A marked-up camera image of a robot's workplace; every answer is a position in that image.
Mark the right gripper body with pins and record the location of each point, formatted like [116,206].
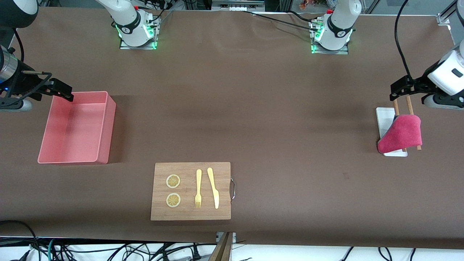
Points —
[26,82]

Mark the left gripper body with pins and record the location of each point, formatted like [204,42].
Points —
[417,84]

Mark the pink fluffy cloth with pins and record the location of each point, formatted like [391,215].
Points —
[402,134]

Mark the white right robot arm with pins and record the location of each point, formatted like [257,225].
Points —
[127,16]

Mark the wooden dowel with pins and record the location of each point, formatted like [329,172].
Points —
[409,107]
[396,108]

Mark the white rack base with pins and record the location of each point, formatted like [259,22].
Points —
[384,119]

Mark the pink plastic bin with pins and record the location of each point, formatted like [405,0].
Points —
[72,134]

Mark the lemon slice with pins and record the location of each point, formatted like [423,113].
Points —
[173,200]
[173,181]

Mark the wooden cutting board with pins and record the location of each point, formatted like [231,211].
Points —
[186,192]

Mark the yellow plastic fork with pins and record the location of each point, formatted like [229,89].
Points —
[198,181]

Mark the yellow plastic knife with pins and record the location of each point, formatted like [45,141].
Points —
[214,188]

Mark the wooden beam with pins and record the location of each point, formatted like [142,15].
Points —
[223,250]

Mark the aluminium corner bracket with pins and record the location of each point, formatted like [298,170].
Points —
[443,20]

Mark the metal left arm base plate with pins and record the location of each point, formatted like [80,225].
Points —
[342,52]

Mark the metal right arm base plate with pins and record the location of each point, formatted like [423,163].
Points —
[145,46]

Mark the aluminium frame rail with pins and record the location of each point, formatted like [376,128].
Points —
[235,5]

